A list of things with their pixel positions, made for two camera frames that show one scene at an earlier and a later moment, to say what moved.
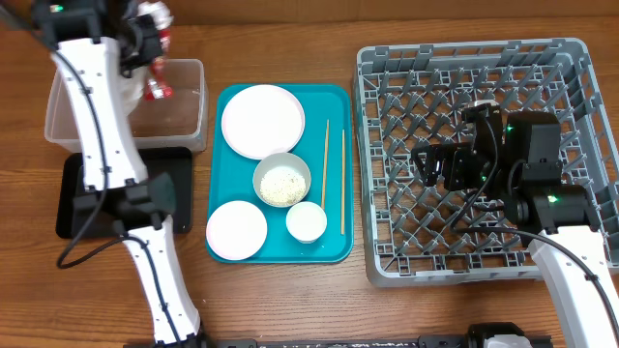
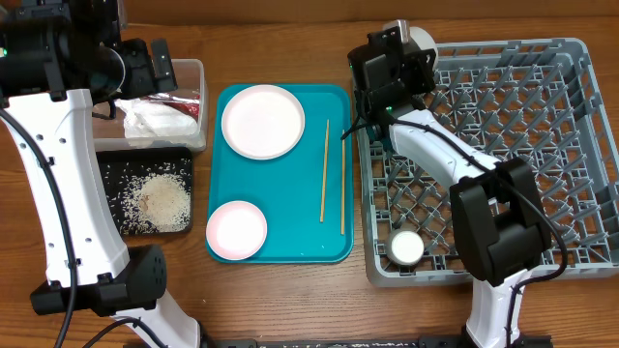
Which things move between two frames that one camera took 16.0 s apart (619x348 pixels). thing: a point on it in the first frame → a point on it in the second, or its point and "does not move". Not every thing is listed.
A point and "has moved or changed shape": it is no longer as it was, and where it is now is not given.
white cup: (307, 222) → (404, 246)
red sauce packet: (159, 86) has moved or changed shape
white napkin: (133, 88) has moved or changed shape
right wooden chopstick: (342, 197) does not move
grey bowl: (281, 180) → (425, 42)
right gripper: (454, 159) → (417, 74)
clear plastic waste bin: (178, 122) does not move
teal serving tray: (232, 174) does not move
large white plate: (262, 120) does not move
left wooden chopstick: (325, 165) does not move
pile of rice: (281, 186) has moved or changed shape
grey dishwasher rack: (410, 96) does not move
